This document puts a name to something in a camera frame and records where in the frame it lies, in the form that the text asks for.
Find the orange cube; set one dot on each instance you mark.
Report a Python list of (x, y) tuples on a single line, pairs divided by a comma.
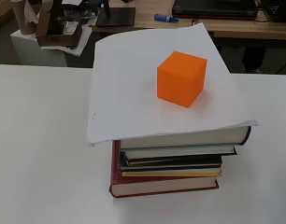
[(181, 78)]

